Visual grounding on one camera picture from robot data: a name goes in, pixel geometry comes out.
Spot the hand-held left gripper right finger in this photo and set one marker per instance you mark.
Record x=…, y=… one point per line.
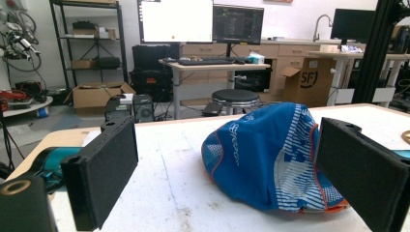
x=361, y=180

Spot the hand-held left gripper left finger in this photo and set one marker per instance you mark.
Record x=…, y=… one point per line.
x=100, y=167

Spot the blue patterned cap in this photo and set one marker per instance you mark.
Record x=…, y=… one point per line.
x=267, y=158

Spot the teal power tool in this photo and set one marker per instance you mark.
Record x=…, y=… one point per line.
x=53, y=162

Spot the open cardboard box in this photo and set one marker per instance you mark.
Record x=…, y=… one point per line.
x=96, y=95

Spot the black computer tower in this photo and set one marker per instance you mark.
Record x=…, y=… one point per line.
x=143, y=108

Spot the white round table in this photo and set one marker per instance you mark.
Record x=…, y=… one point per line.
x=27, y=108

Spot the black equipment case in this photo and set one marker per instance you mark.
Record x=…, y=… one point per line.
x=151, y=72

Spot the large printed cardboard box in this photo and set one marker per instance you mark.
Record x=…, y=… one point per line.
x=309, y=82

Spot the white desk with legs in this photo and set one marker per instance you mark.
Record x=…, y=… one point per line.
x=345, y=64

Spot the black metal shelf rack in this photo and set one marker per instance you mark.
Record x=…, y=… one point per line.
x=88, y=42

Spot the standing desk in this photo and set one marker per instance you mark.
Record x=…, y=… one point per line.
x=206, y=69

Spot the black keyboard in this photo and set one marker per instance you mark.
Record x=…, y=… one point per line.
x=204, y=61

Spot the black round stool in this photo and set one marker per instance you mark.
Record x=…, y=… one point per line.
x=236, y=98

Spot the wooden cabinet counter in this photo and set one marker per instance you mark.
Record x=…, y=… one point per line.
x=274, y=51

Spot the black monitor on counter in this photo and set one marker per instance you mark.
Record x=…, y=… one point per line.
x=352, y=24

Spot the chrome faucet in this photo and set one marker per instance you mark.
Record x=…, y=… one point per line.
x=321, y=25

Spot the tissue box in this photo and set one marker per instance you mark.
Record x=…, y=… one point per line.
x=256, y=58

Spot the white lit monitor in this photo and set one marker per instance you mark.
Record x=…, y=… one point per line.
x=176, y=21

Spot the dark monitor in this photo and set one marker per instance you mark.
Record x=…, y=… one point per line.
x=238, y=24

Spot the black aluminium frame post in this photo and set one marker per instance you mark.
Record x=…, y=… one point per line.
x=374, y=51

